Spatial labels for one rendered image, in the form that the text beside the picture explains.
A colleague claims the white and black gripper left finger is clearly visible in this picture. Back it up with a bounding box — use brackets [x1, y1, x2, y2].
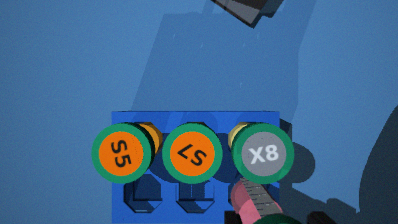
[224, 211, 243, 224]

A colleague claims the blue bench mat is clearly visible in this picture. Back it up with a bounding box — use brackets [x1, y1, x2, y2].
[0, 0, 398, 224]

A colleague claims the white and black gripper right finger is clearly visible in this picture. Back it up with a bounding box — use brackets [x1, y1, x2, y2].
[307, 211, 337, 224]

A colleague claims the blue tube rack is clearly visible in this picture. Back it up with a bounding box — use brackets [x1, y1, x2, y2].
[111, 111, 280, 224]

